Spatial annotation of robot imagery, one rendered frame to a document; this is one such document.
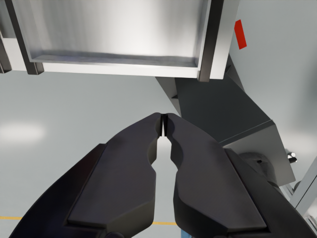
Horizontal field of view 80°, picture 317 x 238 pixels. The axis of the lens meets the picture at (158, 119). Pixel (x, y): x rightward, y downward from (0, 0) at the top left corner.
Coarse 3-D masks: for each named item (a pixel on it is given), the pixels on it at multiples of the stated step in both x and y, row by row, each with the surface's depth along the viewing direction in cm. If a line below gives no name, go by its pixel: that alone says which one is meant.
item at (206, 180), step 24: (168, 120) 12; (192, 144) 9; (216, 144) 9; (192, 168) 8; (216, 168) 8; (192, 192) 7; (216, 192) 7; (240, 192) 7; (192, 216) 7; (216, 216) 6; (240, 216) 6
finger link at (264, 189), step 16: (240, 160) 9; (240, 176) 8; (256, 176) 8; (256, 192) 7; (272, 192) 7; (272, 208) 6; (288, 208) 7; (272, 224) 6; (288, 224) 6; (304, 224) 6
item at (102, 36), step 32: (32, 0) 28; (64, 0) 28; (96, 0) 28; (128, 0) 28; (160, 0) 28; (192, 0) 28; (32, 32) 29; (64, 32) 30; (96, 32) 30; (128, 32) 30; (160, 32) 30; (192, 32) 30; (96, 64) 29; (128, 64) 29; (160, 64) 30; (192, 64) 31
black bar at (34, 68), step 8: (8, 0) 26; (8, 8) 27; (16, 16) 27; (16, 24) 28; (16, 32) 28; (24, 48) 29; (24, 56) 30; (32, 64) 31; (40, 64) 32; (32, 72) 31; (40, 72) 32
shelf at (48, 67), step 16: (224, 0) 28; (224, 16) 29; (0, 32) 30; (224, 32) 30; (16, 48) 31; (224, 48) 31; (16, 64) 33; (48, 64) 33; (64, 64) 33; (224, 64) 32
